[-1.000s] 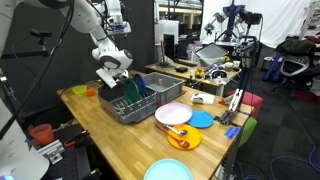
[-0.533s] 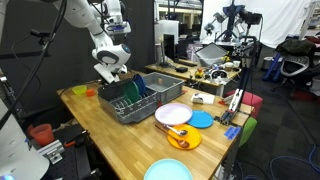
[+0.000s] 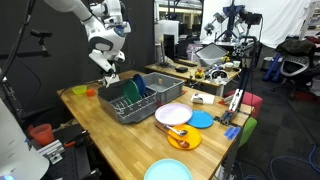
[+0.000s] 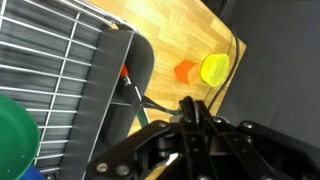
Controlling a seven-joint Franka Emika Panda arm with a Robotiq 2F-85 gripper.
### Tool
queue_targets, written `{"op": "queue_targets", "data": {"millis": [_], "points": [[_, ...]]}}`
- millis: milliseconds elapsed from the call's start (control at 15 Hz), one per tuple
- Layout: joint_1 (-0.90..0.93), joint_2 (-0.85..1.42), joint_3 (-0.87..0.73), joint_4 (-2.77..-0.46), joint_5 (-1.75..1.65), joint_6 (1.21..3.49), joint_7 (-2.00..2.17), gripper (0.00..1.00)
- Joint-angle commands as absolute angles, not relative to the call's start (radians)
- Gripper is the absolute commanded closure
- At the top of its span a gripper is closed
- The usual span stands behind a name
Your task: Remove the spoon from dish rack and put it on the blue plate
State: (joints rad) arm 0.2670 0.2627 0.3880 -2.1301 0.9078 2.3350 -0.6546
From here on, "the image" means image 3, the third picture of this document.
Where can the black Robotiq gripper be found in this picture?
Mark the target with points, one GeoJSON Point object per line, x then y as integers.
{"type": "Point", "coordinates": [110, 75]}

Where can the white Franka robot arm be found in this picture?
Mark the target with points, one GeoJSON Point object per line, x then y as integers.
{"type": "Point", "coordinates": [103, 36]}

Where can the green plate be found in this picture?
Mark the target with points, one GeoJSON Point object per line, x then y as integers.
{"type": "Point", "coordinates": [130, 91]}

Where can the dark blue plate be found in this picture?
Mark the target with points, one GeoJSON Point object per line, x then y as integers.
{"type": "Point", "coordinates": [140, 83]}

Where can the pale pink plate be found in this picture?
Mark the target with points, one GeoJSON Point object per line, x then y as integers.
{"type": "Point", "coordinates": [173, 114]}

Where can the large silver serving spoon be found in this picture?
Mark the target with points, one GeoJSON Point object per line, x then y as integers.
{"type": "Point", "coordinates": [180, 132]}

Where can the brown wooden spoon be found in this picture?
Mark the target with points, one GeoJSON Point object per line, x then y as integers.
{"type": "Point", "coordinates": [183, 144]}

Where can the small sky blue plate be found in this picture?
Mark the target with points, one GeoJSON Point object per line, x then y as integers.
{"type": "Point", "coordinates": [201, 119]}

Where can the yellow orange plate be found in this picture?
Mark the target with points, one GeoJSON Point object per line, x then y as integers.
{"type": "Point", "coordinates": [193, 138]}

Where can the large turquoise plate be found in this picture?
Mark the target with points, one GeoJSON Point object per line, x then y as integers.
{"type": "Point", "coordinates": [168, 170]}

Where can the small orange cup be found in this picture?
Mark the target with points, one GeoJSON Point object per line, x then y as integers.
{"type": "Point", "coordinates": [90, 92]}

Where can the lime green bowl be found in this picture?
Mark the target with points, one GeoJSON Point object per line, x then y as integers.
{"type": "Point", "coordinates": [79, 89]}

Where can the grey plastic bin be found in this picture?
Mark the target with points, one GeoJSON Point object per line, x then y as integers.
{"type": "Point", "coordinates": [166, 87]}

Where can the computer monitor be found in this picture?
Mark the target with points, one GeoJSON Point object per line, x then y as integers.
{"type": "Point", "coordinates": [166, 40]}

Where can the yellow rubber duck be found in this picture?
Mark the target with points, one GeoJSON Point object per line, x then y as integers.
{"type": "Point", "coordinates": [199, 74]}

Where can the red plastic cup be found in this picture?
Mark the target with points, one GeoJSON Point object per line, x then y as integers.
{"type": "Point", "coordinates": [42, 135]}

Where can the white flat box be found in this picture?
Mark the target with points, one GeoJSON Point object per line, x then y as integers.
{"type": "Point", "coordinates": [202, 99]}

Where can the aluminium profile block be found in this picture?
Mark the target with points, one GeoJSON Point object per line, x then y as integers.
{"type": "Point", "coordinates": [51, 151]}

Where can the tilted grey tray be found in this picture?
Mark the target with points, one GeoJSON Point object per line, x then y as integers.
{"type": "Point", "coordinates": [210, 54]}

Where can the white rounded machine housing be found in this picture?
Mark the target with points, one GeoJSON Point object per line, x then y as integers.
{"type": "Point", "coordinates": [13, 150]}

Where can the blue tape strips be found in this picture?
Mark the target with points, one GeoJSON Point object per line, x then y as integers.
{"type": "Point", "coordinates": [231, 132]}

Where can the pink cube stool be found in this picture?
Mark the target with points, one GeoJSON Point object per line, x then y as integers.
{"type": "Point", "coordinates": [253, 100]}

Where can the yellow green cube stool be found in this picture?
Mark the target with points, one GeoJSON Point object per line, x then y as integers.
{"type": "Point", "coordinates": [249, 130]}

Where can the black office chair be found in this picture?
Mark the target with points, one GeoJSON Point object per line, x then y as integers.
{"type": "Point", "coordinates": [295, 63]}

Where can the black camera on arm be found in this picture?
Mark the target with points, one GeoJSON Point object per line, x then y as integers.
{"type": "Point", "coordinates": [40, 34]}

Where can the overhead camera rig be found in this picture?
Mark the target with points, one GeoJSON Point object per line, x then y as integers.
{"type": "Point", "coordinates": [233, 13]}

